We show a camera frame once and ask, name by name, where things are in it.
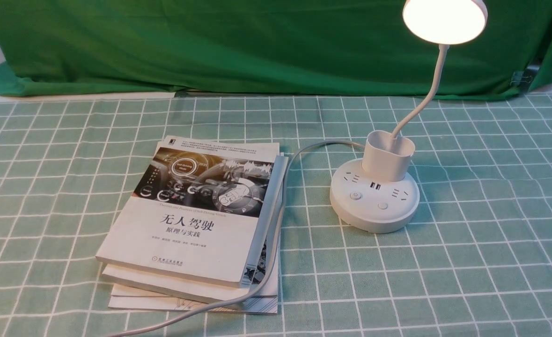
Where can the white desk lamp power strip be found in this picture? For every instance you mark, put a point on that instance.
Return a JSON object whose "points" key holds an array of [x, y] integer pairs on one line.
{"points": [[376, 193]]}

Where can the top white driving book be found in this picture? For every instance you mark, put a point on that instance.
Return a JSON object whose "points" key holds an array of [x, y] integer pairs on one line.
{"points": [[187, 224]]}

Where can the middle white book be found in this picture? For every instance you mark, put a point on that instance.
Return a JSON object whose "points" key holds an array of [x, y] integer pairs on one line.
{"points": [[261, 234]]}

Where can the green backdrop cloth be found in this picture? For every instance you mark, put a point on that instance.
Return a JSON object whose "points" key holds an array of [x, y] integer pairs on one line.
{"points": [[301, 47]]}

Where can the bottom white book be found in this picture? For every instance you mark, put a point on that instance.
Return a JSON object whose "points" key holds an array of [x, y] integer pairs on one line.
{"points": [[146, 291]]}

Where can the green checked tablecloth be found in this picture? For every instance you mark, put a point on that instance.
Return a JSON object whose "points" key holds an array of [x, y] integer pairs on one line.
{"points": [[475, 261]]}

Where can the metal binder clip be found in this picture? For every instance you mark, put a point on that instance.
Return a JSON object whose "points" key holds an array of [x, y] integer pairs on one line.
{"points": [[522, 80]]}

